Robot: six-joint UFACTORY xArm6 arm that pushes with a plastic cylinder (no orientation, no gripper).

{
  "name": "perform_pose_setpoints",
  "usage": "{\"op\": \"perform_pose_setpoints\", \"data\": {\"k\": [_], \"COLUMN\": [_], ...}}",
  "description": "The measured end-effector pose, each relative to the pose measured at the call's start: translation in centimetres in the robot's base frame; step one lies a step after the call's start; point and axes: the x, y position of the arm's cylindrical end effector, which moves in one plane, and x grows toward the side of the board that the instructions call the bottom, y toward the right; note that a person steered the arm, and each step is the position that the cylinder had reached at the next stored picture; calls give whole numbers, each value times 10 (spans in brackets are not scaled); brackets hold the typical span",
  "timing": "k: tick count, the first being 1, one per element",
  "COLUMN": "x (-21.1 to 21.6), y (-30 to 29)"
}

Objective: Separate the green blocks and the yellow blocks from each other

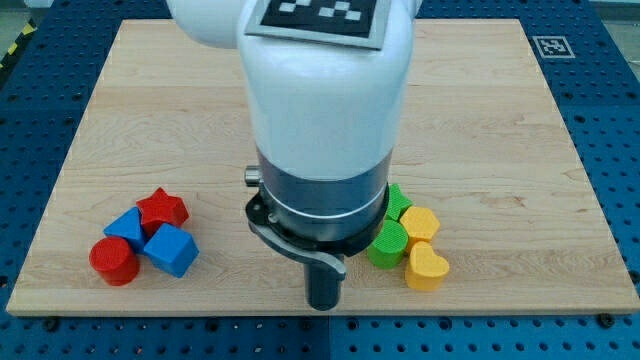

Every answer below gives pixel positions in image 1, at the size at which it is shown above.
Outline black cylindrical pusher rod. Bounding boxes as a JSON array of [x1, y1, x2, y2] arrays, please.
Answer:
[[304, 264, 344, 311]]

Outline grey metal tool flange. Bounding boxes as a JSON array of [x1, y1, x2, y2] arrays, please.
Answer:
[[245, 151, 392, 280]]

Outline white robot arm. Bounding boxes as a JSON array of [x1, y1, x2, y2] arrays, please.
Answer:
[[167, 0, 421, 311]]

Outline fiducial marker on arm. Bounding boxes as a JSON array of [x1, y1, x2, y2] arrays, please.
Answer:
[[244, 0, 391, 50]]

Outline green cylinder block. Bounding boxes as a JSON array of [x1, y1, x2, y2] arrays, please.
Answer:
[[367, 220, 409, 269]]

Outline green star block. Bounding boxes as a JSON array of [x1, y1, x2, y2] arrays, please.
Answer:
[[385, 183, 413, 222]]

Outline yellow hexagon block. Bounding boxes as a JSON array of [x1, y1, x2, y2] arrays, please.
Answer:
[[400, 206, 441, 254]]

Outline yellow heart block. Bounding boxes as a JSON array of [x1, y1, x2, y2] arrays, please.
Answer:
[[405, 241, 450, 291]]

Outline blue cube block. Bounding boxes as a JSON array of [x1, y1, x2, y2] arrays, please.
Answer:
[[143, 223, 199, 278]]

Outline wooden board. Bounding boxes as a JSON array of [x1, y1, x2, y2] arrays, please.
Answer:
[[7, 19, 639, 317]]

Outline red star block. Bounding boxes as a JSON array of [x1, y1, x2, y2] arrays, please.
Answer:
[[136, 187, 190, 238]]

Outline blue triangle block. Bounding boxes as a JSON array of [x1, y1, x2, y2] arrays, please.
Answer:
[[103, 207, 147, 253]]

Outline red cylinder block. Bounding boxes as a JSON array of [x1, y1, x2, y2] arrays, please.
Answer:
[[89, 236, 140, 286]]

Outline fiducial marker on table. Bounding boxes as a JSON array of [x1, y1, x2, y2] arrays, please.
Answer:
[[532, 35, 575, 59]]

